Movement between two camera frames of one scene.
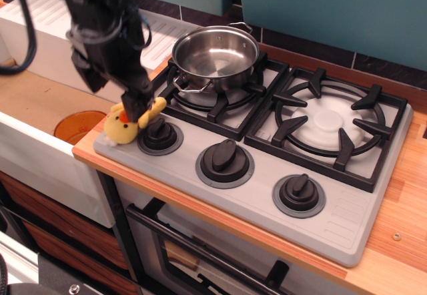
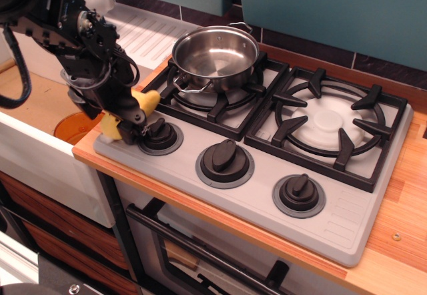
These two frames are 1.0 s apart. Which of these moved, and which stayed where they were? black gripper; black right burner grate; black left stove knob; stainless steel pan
Moved: black gripper
Stayed: black right burner grate; stainless steel pan; black left stove knob
